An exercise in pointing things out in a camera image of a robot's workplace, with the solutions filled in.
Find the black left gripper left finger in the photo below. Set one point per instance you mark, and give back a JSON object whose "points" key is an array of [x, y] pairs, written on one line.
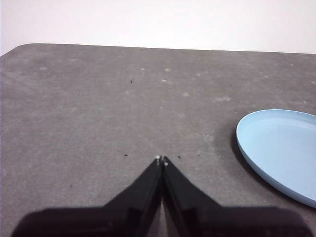
{"points": [[111, 222]]}

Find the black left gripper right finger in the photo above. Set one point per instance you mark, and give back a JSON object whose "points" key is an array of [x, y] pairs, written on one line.
{"points": [[222, 222]]}

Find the light blue round plate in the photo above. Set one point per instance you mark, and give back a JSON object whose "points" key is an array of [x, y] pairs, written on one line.
{"points": [[284, 153]]}

